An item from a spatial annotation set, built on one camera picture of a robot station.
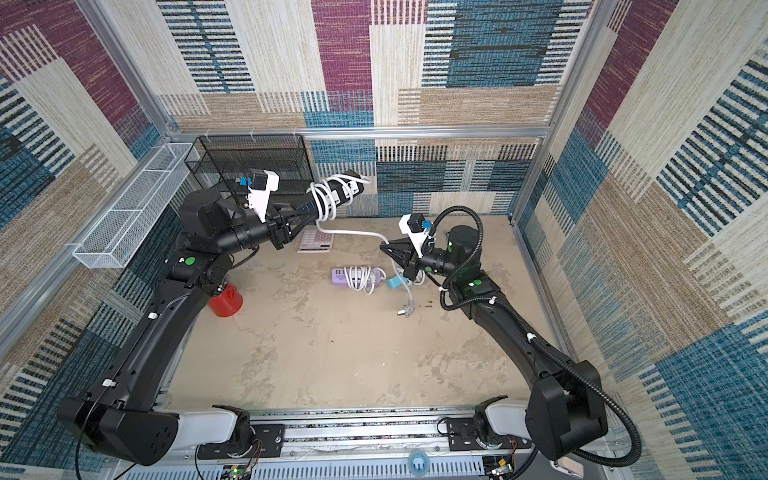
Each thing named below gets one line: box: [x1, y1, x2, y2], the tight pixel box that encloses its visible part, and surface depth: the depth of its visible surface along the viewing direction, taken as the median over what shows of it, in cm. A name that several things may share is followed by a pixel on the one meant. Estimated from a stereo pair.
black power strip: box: [291, 170, 365, 217], surface depth 64 cm
